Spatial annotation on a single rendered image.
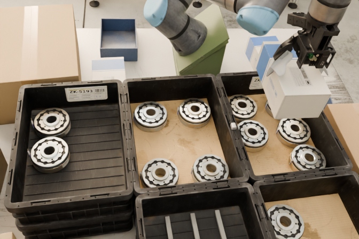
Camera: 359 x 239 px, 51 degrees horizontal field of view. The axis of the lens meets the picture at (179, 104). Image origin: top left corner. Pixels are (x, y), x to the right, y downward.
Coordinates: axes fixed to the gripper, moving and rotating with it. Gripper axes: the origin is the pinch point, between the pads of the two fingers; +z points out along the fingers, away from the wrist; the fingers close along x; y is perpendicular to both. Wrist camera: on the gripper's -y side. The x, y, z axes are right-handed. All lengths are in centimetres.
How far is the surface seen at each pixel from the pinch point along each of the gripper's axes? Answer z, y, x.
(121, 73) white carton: 32, -34, -44
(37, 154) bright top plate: 25, 5, -68
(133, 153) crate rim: 18.0, 10.7, -41.8
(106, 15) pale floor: 113, -179, -55
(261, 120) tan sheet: 28.0, -6.5, 0.9
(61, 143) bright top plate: 25, 2, -62
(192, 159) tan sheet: 27.9, 7.2, -24.3
